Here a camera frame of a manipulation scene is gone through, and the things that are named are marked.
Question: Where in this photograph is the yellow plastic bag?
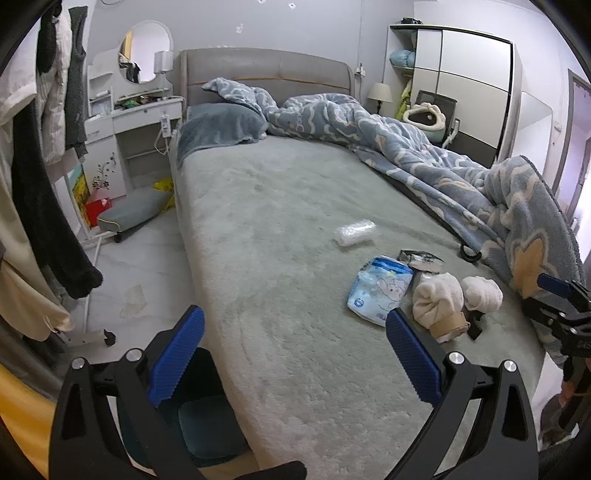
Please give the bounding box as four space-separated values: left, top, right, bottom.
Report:
152 177 175 211

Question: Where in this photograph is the white puffer jacket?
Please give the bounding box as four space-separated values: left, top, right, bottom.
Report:
36 6 72 164

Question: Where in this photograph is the black hanging garment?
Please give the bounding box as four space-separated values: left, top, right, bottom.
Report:
11 103 76 287

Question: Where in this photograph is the dark teal trash bin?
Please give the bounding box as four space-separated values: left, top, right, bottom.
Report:
115 345 253 469

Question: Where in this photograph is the blue white tissue pack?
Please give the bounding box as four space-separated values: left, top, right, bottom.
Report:
346 256 414 327

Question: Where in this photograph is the white power strip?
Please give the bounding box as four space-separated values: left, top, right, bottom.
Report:
160 114 171 138

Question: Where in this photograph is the round vanity mirror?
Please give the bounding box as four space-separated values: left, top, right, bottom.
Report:
118 20 172 84

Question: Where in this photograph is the blue-grey pillow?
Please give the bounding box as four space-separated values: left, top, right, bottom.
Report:
176 103 267 167

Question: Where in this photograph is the grey upholstered headboard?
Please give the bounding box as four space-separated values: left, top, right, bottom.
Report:
167 47 355 107

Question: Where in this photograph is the white clothes rack frame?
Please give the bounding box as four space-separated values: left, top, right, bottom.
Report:
45 148 116 347

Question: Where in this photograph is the red box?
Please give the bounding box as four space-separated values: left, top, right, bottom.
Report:
85 198 112 227

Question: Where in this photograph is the white vanity desk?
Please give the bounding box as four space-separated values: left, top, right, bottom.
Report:
83 49 183 200

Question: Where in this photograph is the white cat bed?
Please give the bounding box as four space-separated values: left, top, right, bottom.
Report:
403 102 447 132

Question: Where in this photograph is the brown cardboard tape roll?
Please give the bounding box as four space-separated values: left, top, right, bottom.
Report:
429 311 470 343

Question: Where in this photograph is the bedside lamp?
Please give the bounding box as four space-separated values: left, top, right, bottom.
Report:
368 82 393 115

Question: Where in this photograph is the blue cloud-pattern blanket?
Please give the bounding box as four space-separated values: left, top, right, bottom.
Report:
201 76 585 356

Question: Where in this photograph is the beige hanging coat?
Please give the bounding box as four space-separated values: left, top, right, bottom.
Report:
1 151 72 341

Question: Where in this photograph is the white wardrobe with black trim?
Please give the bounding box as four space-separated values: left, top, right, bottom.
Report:
383 23 522 167

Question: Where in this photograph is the black silver snack wrapper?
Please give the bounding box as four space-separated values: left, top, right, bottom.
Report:
398 249 444 274

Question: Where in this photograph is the grey-green bed mattress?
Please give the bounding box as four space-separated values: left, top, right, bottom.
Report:
169 131 546 476

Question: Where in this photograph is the grey knit hanging garment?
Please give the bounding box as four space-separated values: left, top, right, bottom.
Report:
64 6 88 159

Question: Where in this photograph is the clear plastic bottle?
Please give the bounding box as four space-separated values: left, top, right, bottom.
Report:
335 219 377 247

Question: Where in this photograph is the yellow painting canvas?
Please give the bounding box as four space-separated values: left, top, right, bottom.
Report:
68 165 91 227

